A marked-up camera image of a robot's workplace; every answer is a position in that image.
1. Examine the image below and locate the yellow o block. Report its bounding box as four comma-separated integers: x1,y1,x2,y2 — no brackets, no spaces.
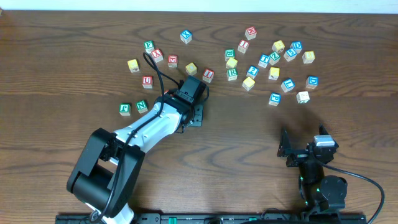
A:
226,58,238,70
185,62,197,76

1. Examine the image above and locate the green R block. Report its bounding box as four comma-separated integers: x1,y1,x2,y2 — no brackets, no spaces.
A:
226,68,238,81

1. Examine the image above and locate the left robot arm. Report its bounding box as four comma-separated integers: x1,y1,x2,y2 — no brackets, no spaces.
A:
67,77,209,223

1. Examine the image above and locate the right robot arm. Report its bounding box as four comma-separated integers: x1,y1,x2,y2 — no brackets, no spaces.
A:
277,125,348,222

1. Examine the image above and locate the red I block centre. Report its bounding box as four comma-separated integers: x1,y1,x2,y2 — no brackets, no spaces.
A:
202,68,215,83

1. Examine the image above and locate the red i block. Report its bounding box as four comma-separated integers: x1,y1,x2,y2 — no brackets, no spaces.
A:
202,68,215,83
238,40,249,54

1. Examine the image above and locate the plain wood L block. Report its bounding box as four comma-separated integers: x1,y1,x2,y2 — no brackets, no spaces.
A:
296,91,310,104

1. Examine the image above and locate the red E block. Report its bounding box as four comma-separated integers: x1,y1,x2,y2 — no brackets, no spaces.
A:
168,55,178,68

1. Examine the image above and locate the red U block left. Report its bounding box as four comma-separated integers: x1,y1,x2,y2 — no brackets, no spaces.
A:
142,76,154,89

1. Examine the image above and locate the green N block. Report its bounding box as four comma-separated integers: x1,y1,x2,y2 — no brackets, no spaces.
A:
135,100,148,114

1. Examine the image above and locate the blue D block right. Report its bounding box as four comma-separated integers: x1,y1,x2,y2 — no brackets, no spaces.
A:
305,76,319,89

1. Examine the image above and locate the blue d block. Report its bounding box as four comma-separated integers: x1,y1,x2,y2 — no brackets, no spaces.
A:
305,76,319,89
290,41,303,54

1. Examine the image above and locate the blue P block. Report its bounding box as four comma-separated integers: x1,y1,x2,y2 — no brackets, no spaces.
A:
269,93,281,106

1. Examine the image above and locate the red X block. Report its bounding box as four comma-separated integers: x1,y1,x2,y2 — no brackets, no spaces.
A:
150,49,164,63

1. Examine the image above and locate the blue L block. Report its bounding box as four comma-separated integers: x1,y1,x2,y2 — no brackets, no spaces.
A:
281,78,295,93

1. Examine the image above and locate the green B block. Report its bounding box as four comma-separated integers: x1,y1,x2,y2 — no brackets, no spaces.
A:
224,49,235,61

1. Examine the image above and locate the yellow S block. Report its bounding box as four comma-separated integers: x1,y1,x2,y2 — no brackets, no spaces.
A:
242,77,255,91

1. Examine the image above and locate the blue X block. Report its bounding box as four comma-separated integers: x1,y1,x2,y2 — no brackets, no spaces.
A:
180,30,192,44

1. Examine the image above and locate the yellow block far left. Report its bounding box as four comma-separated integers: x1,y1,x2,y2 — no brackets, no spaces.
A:
127,59,140,73

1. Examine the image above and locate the green J block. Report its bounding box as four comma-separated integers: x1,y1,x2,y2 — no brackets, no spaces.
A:
119,103,131,116

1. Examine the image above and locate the green F block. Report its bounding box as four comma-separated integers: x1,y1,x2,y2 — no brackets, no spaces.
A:
144,40,155,54

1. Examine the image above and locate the blue 2 block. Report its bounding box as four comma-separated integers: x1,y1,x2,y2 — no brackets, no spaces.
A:
246,65,259,80

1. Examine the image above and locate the yellow K block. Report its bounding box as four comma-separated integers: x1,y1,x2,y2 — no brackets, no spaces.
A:
269,67,280,80

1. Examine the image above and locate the yellow 8 block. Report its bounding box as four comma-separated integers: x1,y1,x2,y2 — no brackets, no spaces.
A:
302,51,315,64

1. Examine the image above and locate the red I block upper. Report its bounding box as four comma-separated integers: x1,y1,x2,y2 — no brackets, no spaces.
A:
238,40,249,54

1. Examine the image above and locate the blue 5 block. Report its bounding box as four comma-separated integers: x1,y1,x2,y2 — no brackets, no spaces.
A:
284,49,297,62

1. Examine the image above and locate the blue T block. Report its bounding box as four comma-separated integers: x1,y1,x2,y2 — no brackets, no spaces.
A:
258,54,271,68

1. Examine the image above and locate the green Z block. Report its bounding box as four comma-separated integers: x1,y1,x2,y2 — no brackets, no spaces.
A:
269,52,280,65

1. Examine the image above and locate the blue D block upper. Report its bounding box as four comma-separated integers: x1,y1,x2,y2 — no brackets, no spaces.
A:
290,41,303,54

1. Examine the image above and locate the red H block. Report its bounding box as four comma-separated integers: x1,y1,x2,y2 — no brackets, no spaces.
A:
245,26,257,40

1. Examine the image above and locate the yellow block upper right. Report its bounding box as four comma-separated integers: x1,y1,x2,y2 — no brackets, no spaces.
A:
272,40,285,54

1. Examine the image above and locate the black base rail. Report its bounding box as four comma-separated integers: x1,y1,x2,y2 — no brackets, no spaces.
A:
55,212,368,224

